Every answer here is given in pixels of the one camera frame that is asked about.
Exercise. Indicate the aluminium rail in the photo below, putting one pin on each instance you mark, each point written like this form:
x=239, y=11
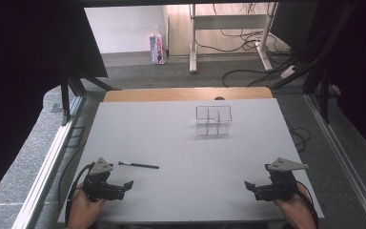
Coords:
x=49, y=165
x=343, y=159

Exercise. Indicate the wooden table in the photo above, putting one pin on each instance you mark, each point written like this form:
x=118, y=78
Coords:
x=171, y=94

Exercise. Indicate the white power strip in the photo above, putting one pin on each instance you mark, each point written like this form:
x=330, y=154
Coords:
x=288, y=72

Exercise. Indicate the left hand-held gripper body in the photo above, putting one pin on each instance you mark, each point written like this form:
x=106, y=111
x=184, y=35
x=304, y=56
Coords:
x=101, y=189

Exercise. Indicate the black curtain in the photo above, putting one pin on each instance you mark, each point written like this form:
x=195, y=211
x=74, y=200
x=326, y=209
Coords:
x=359, y=63
x=22, y=79

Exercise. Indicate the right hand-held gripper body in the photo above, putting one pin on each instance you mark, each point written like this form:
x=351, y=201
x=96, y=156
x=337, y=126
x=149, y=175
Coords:
x=279, y=187

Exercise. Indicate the person's right hand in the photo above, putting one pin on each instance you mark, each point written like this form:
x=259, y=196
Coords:
x=297, y=213

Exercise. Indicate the white desk frame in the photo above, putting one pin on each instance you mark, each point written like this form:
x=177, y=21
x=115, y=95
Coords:
x=225, y=21

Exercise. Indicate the clear acrylic organizer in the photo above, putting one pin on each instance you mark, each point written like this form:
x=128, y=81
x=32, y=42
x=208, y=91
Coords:
x=214, y=120

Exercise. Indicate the person's left hand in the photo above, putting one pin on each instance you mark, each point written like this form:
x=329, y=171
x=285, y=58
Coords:
x=82, y=211

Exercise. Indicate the black metal stand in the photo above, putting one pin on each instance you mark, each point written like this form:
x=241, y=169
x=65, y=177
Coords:
x=324, y=92
x=65, y=98

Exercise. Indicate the colourful printed carton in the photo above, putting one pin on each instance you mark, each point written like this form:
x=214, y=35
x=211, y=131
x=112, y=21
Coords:
x=157, y=49

